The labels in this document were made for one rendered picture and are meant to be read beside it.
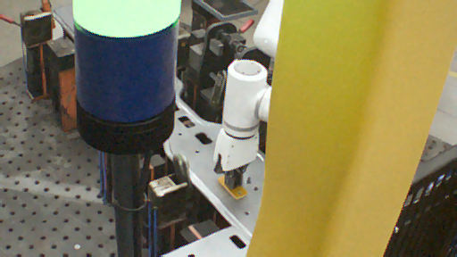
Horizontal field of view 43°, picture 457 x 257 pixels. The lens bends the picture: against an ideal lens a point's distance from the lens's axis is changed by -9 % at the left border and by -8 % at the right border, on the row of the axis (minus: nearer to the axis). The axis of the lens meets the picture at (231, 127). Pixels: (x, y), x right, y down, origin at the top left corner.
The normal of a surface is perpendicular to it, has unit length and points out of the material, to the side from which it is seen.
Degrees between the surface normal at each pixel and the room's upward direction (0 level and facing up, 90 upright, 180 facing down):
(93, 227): 0
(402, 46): 90
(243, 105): 89
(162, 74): 90
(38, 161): 0
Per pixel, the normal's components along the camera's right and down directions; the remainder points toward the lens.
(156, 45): 0.66, 0.51
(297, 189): -0.84, 0.32
